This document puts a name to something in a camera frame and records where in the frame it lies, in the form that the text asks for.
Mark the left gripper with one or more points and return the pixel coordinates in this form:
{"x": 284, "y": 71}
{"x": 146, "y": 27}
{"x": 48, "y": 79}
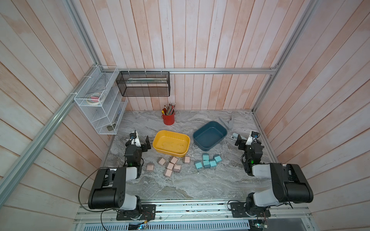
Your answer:
{"x": 144, "y": 148}

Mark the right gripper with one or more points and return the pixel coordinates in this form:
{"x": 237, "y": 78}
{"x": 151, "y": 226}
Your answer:
{"x": 243, "y": 143}

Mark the teal plug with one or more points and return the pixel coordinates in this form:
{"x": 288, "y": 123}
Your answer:
{"x": 205, "y": 157}
{"x": 206, "y": 164}
{"x": 198, "y": 165}
{"x": 217, "y": 158}
{"x": 213, "y": 163}

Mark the yellow plastic tray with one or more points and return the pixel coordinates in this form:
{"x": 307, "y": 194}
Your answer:
{"x": 171, "y": 143}

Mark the teal plug top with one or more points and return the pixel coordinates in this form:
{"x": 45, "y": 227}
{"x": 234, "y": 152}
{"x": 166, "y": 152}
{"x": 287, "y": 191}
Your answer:
{"x": 205, "y": 157}

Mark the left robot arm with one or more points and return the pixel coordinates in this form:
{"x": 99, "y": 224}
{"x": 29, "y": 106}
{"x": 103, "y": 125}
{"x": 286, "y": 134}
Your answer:
{"x": 109, "y": 187}

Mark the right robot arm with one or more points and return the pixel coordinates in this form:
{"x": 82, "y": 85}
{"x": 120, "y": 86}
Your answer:
{"x": 289, "y": 185}

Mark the grey plastic clip tool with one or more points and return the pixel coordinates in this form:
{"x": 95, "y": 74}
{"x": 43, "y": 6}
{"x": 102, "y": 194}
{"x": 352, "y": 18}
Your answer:
{"x": 228, "y": 123}

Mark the pink plug bottom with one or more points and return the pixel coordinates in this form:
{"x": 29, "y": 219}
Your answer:
{"x": 168, "y": 173}

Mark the dark teal plastic tray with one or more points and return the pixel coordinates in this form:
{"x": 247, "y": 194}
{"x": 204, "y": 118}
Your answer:
{"x": 209, "y": 135}

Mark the red pencil cup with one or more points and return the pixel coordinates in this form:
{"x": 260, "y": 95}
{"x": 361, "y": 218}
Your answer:
{"x": 168, "y": 114}

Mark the tape roll on shelf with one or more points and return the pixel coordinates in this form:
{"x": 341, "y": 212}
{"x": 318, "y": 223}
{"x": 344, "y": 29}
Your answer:
{"x": 95, "y": 98}

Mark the white wire wall shelf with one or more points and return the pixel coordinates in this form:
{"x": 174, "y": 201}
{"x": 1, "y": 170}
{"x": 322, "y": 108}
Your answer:
{"x": 105, "y": 118}

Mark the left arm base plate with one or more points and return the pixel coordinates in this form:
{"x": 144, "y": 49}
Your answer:
{"x": 142, "y": 212}

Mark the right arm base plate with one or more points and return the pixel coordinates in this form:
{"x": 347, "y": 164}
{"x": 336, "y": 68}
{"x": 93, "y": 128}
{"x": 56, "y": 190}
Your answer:
{"x": 244, "y": 210}

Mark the black mesh wall basket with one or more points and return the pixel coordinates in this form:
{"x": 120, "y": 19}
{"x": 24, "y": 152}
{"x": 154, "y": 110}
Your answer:
{"x": 144, "y": 83}

